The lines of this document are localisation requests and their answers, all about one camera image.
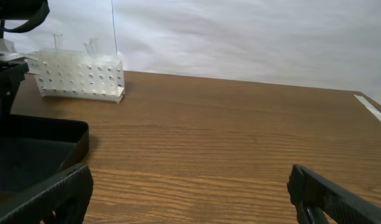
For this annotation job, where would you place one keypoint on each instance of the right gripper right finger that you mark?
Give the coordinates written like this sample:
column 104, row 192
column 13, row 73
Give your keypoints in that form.
column 340, row 202

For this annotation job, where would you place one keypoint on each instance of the clear test tube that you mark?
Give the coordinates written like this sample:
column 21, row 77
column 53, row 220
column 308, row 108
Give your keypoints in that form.
column 58, row 42
column 87, row 49
column 94, row 46

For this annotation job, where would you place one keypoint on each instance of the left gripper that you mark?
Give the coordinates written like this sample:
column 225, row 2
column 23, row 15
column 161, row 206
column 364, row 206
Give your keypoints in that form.
column 3, row 81

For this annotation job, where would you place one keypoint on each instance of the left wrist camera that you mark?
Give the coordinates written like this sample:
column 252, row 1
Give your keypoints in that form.
column 7, row 46

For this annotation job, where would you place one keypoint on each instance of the white test tube rack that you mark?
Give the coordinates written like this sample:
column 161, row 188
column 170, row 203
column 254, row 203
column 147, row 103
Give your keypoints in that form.
column 72, row 59

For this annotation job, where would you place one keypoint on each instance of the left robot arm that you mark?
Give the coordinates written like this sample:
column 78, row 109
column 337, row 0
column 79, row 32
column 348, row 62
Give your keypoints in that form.
column 13, row 9

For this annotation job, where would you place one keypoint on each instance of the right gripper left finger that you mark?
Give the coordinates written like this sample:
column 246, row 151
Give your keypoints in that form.
column 38, row 205

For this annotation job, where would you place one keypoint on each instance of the black tray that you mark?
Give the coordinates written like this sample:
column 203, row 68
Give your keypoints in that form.
column 28, row 161

